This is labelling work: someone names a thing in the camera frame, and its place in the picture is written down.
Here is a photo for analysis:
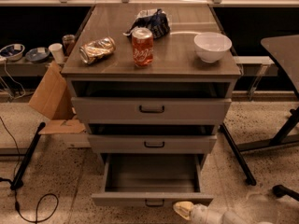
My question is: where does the white blue bowl on shelf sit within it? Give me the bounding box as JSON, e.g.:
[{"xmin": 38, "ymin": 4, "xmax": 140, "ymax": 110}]
[{"xmin": 0, "ymin": 44, "xmax": 25, "ymax": 62}]

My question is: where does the white paper cup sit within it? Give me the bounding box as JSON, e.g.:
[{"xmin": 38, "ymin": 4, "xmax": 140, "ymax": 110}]
[{"xmin": 49, "ymin": 43, "xmax": 64, "ymax": 63}]

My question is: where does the brown cardboard box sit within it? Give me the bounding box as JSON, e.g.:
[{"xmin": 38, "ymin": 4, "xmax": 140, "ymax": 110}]
[{"xmin": 29, "ymin": 62, "xmax": 85, "ymax": 134}]

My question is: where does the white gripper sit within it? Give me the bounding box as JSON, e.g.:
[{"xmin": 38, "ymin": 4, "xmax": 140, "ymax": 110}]
[{"xmin": 173, "ymin": 201, "xmax": 222, "ymax": 224}]

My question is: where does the blue chip bag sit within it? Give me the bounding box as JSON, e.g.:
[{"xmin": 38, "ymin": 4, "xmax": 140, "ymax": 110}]
[{"xmin": 123, "ymin": 8, "xmax": 170, "ymax": 39}]

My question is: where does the crushed gold soda can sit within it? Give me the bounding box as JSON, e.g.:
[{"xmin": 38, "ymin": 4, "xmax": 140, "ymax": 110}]
[{"xmin": 79, "ymin": 36, "xmax": 116, "ymax": 65}]

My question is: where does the grey drawer cabinet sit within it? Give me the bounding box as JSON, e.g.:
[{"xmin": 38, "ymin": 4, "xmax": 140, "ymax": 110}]
[{"xmin": 63, "ymin": 3, "xmax": 240, "ymax": 155}]

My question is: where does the grey drawer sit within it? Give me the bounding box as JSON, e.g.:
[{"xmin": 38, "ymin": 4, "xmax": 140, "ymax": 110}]
[
  {"xmin": 92, "ymin": 154, "xmax": 213, "ymax": 207},
  {"xmin": 72, "ymin": 97, "xmax": 231, "ymax": 125},
  {"xmin": 88, "ymin": 135, "xmax": 217, "ymax": 154}
]

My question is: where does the black caster foot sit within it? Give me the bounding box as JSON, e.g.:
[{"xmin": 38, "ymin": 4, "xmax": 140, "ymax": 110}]
[{"xmin": 272, "ymin": 185, "xmax": 299, "ymax": 202}]

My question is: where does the black left stand leg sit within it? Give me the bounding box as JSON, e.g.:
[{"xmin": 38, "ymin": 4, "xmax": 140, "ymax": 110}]
[{"xmin": 10, "ymin": 122, "xmax": 46, "ymax": 190}]

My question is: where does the grey middle drawer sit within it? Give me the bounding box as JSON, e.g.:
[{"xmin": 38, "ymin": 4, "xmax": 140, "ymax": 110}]
[{"xmin": 88, "ymin": 135, "xmax": 217, "ymax": 154}]

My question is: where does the black right table leg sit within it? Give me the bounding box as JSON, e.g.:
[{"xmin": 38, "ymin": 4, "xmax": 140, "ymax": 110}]
[{"xmin": 220, "ymin": 123, "xmax": 257, "ymax": 186}]

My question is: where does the dark side table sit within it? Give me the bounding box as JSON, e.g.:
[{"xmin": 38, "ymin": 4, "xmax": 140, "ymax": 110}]
[{"xmin": 237, "ymin": 35, "xmax": 299, "ymax": 151}]

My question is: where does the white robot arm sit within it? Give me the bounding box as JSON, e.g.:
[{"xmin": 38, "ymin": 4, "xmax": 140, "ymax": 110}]
[{"xmin": 173, "ymin": 201, "xmax": 249, "ymax": 224}]

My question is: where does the grey bottom drawer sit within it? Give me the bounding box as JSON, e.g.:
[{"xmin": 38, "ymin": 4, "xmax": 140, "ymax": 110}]
[{"xmin": 92, "ymin": 154, "xmax": 213, "ymax": 207}]

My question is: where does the brown glass jar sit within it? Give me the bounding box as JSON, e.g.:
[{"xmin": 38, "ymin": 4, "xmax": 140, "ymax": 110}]
[{"xmin": 62, "ymin": 35, "xmax": 76, "ymax": 55}]

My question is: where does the red soda can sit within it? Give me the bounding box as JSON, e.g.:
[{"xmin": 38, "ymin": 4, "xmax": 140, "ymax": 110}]
[{"xmin": 132, "ymin": 27, "xmax": 153, "ymax": 67}]

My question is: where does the grey top drawer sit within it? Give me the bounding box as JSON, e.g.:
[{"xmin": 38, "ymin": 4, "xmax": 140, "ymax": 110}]
[{"xmin": 72, "ymin": 97, "xmax": 231, "ymax": 125}]

